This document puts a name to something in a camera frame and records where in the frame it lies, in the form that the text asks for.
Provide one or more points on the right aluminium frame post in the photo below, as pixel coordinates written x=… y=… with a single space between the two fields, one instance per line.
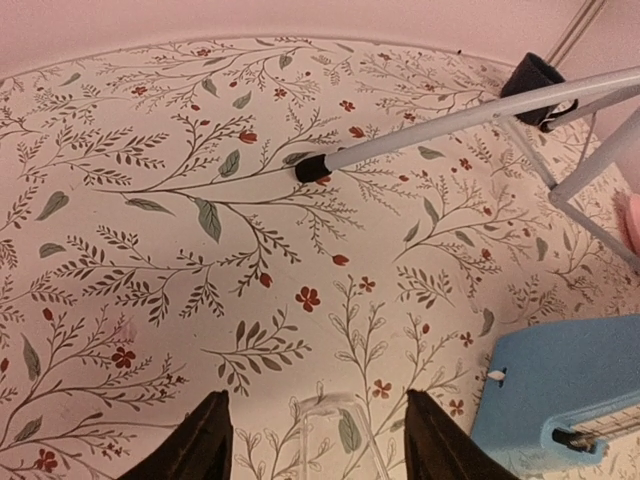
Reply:
x=586 y=15

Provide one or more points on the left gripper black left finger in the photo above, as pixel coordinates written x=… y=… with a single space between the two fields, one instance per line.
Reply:
x=200 y=448

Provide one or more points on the pink plastic plate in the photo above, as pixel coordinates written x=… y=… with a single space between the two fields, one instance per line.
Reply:
x=627 y=217

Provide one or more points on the clear plastic metronome cover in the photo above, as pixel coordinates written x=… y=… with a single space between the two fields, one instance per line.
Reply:
x=336 y=441

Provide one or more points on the blue metronome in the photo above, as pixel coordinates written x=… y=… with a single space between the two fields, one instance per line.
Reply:
x=557 y=394

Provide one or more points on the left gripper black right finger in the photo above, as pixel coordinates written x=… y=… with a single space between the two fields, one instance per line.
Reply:
x=436 y=448

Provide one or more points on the white perforated music stand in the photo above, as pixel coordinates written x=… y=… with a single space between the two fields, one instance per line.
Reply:
x=614 y=87

